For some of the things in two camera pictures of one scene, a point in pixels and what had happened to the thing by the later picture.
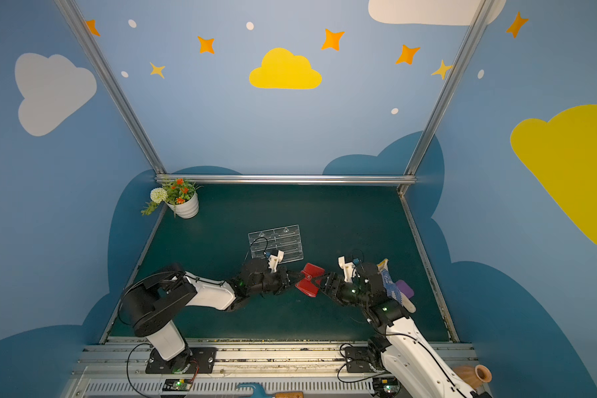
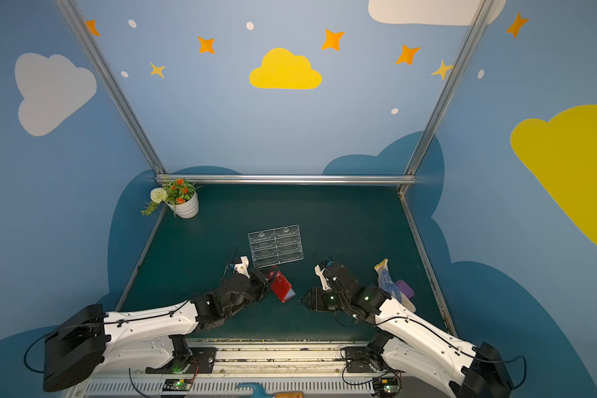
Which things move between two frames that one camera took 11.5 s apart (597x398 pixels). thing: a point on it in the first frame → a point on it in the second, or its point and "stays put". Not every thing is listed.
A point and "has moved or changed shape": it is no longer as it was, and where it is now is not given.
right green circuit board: [386, 387] stays put
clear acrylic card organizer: [287, 240] stays put
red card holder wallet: [308, 283] has moved or changed shape
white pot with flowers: [181, 196] stays put
